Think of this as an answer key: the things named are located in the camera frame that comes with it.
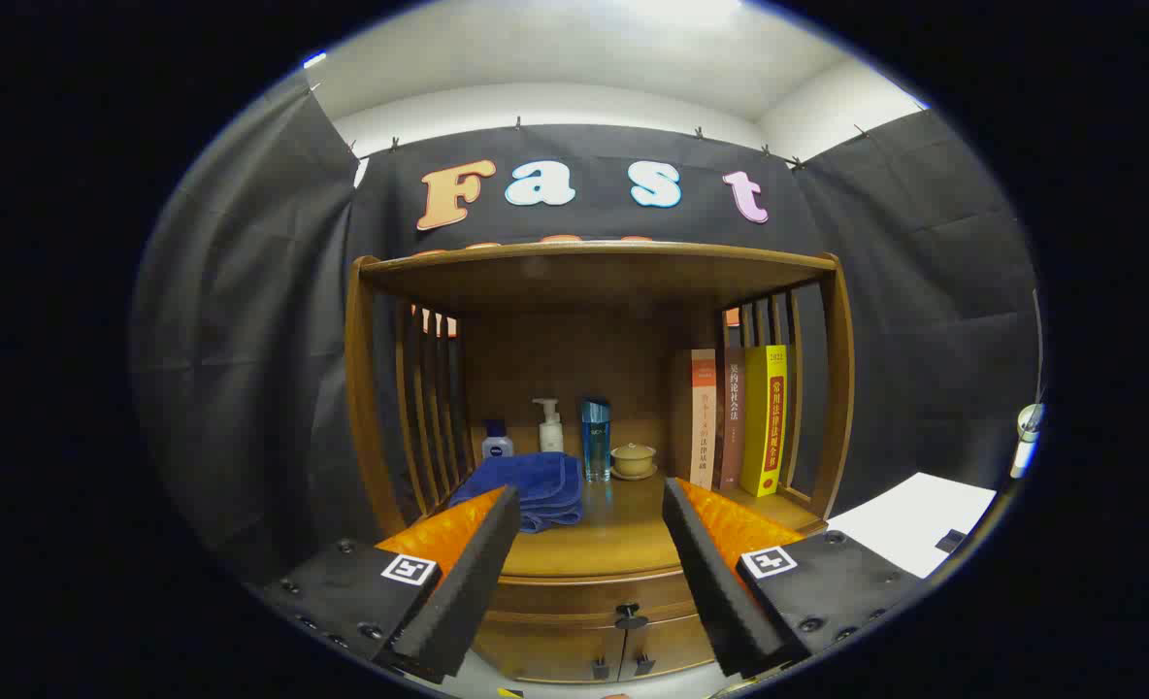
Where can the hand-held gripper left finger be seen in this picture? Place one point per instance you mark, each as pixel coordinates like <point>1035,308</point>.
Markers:
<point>468,582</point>

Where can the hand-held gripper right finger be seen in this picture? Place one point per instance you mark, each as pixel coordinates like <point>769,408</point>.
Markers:
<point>710,582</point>

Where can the wooden drawer with black knob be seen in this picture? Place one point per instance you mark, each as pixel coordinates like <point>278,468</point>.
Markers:
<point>584,592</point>

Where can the wooden countertop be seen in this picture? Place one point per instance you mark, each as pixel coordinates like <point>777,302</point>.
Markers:
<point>623,534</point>

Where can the white drawer cabinet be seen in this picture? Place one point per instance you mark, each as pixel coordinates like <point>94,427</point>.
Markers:
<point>914,515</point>

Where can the wooden cabinet with slatted shelf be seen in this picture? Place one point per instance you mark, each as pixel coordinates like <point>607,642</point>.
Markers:
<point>366,388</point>

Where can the folded blue towel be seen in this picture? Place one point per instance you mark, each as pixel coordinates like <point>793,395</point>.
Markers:
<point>536,481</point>

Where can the small white blue-capped bottle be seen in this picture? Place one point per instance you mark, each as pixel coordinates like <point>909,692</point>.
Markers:
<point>497,447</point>

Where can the yellow lidded teacup with saucer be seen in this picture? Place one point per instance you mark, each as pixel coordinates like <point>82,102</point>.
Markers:
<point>633,458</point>

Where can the beige book with orange band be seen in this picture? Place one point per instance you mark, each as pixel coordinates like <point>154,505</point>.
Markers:
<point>703,427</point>

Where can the brown book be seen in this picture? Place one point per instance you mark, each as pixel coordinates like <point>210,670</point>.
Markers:
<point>732,427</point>

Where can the yellow book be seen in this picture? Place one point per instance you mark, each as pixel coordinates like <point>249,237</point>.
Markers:
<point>764,427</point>

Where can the white pump bottle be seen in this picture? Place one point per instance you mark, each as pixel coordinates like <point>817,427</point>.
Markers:
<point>551,435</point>

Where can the blue glass bottle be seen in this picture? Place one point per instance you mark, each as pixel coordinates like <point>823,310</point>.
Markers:
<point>595,442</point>

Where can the small white device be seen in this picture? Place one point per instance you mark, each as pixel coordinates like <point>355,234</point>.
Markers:
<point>1026,427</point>

